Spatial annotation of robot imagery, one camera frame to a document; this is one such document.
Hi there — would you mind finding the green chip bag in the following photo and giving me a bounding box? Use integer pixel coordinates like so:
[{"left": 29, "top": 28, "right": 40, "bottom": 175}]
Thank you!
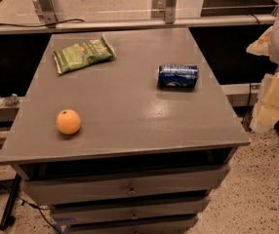
[{"left": 54, "top": 37, "right": 116, "bottom": 75}]

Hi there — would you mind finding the black floor cable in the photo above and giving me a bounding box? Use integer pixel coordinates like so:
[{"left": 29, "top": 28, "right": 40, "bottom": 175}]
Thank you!
[{"left": 0, "top": 147, "right": 62, "bottom": 234}]

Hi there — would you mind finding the right metal bracket post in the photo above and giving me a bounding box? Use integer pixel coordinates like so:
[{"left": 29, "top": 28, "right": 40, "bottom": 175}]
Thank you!
[{"left": 164, "top": 0, "right": 177, "bottom": 23}]

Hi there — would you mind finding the grey metal rail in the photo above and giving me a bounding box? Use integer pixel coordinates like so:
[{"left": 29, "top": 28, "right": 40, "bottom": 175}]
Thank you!
[{"left": 0, "top": 14, "right": 276, "bottom": 35}]

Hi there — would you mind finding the top grey drawer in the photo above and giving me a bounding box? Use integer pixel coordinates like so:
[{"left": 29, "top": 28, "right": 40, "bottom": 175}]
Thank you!
[{"left": 21, "top": 165, "right": 230, "bottom": 205}]

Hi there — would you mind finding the grey drawer cabinet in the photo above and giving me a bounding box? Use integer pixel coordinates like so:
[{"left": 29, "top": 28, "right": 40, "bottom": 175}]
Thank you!
[{"left": 0, "top": 27, "right": 252, "bottom": 234}]

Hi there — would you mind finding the metal bracket post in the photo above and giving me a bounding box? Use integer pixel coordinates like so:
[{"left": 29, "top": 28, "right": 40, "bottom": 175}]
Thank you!
[
  {"left": 164, "top": 0, "right": 177, "bottom": 23},
  {"left": 38, "top": 0, "right": 57, "bottom": 24}
]

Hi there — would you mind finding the blue pepsi can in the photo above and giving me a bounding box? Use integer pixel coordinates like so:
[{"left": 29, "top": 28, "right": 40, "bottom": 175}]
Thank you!
[{"left": 157, "top": 63, "right": 198, "bottom": 89}]

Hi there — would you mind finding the black metal leg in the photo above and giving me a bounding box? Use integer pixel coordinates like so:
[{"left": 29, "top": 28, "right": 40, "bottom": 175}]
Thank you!
[{"left": 0, "top": 175, "right": 21, "bottom": 231}]

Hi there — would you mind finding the orange fruit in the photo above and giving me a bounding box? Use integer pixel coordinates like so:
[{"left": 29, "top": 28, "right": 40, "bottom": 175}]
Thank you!
[{"left": 56, "top": 109, "right": 81, "bottom": 135}]

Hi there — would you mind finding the bottom grey drawer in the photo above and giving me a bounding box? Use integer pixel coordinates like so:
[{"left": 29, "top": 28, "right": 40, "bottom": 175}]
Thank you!
[{"left": 68, "top": 214, "right": 198, "bottom": 234}]

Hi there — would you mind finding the middle grey drawer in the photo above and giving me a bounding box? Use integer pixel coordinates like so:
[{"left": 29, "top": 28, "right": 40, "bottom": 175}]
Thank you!
[{"left": 52, "top": 197, "right": 210, "bottom": 225}]

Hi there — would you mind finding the left metal bracket post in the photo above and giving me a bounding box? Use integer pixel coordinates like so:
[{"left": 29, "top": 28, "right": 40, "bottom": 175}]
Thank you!
[{"left": 38, "top": 0, "right": 57, "bottom": 24}]

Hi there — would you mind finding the grey drawer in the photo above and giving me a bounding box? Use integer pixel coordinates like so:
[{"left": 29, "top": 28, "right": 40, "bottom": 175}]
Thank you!
[
  {"left": 21, "top": 165, "right": 230, "bottom": 205},
  {"left": 68, "top": 214, "right": 198, "bottom": 234},
  {"left": 52, "top": 197, "right": 210, "bottom": 225}
]

